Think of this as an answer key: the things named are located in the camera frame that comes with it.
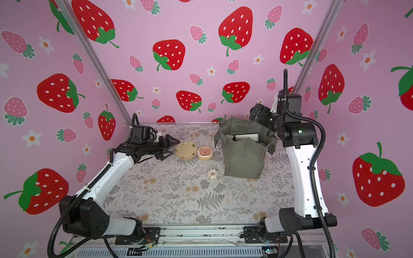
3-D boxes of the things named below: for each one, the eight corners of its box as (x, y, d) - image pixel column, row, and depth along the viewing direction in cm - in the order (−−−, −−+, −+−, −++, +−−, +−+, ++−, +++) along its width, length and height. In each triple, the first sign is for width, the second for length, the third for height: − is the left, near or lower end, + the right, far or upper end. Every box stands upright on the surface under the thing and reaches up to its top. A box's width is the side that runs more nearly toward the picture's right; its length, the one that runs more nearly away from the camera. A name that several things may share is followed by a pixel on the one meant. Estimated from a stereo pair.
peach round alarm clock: (197, 159, 104) (197, 156, 101) (198, 148, 109) (198, 145, 106) (212, 159, 103) (212, 156, 101) (212, 148, 109) (212, 145, 106)
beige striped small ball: (210, 181, 94) (210, 178, 91) (206, 173, 97) (206, 170, 94) (219, 176, 96) (219, 173, 93) (214, 169, 99) (214, 166, 96)
